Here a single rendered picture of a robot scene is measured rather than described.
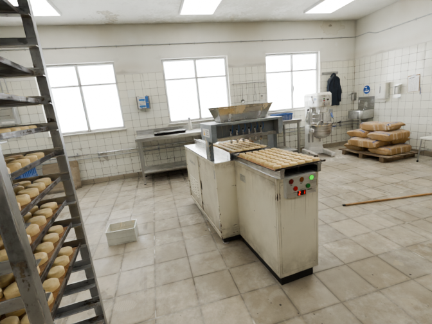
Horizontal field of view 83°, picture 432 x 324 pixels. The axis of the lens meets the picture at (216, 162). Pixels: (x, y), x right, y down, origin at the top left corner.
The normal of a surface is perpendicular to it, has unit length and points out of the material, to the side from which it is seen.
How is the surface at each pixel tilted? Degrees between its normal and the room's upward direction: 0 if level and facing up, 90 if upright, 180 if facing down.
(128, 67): 90
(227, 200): 90
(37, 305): 90
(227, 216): 90
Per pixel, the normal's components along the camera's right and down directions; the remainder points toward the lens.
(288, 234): 0.33, 0.18
